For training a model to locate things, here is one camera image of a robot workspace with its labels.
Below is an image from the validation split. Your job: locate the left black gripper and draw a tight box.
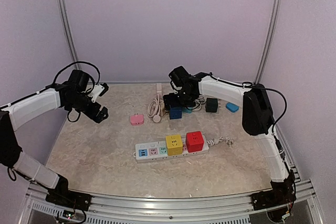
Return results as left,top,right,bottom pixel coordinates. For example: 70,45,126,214
68,92,108,123

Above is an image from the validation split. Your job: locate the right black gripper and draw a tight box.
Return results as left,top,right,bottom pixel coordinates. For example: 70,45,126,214
164,88,196,110

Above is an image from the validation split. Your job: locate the dark blue cube socket adapter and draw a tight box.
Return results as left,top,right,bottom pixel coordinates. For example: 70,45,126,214
169,107,182,120

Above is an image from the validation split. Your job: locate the yellow cube socket adapter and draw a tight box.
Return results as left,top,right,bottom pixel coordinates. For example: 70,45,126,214
165,134,183,156

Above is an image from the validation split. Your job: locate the red cube socket adapter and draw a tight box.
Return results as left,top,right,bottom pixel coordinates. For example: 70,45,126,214
186,131,204,153

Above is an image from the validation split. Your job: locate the white multicolour power strip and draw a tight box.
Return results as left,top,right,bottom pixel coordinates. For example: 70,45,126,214
133,137,209,163

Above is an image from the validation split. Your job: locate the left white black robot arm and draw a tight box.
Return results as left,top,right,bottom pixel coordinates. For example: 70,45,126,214
1,69,109,206

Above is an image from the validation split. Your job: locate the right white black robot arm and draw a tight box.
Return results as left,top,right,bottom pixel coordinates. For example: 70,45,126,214
169,66,295,205

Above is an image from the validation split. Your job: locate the pink flat plug adapter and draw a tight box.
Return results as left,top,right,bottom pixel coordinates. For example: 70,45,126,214
130,114,144,126

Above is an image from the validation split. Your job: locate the dark green cube adapter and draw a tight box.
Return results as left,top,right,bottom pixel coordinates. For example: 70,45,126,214
205,98,218,113

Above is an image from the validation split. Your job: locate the light blue flat adapter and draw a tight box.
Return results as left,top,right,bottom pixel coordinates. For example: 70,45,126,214
225,102,239,113

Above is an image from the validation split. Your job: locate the beige extension cord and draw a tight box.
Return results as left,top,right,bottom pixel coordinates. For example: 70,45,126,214
146,83,169,123

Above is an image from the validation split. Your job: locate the teal power strip with cord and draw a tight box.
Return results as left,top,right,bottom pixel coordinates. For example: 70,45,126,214
182,95,205,113

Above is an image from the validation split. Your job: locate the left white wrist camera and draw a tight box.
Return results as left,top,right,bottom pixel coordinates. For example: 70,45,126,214
88,83,109,103

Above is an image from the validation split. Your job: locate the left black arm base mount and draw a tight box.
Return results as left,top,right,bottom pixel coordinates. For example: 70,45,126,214
46,176,92,211

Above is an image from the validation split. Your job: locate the aluminium front frame rail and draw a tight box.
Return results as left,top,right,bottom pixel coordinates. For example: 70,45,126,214
18,180,326,223

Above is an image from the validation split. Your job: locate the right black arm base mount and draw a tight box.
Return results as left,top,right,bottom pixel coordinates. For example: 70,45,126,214
251,178,296,210

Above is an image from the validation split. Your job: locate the left aluminium corner post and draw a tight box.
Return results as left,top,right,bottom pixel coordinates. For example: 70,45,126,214
57,0,82,70

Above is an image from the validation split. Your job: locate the aluminium corner post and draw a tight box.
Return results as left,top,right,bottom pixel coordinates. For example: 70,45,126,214
57,0,82,70
254,0,281,83

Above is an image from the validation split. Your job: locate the right aluminium corner post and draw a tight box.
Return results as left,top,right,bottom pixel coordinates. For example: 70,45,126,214
254,0,281,83

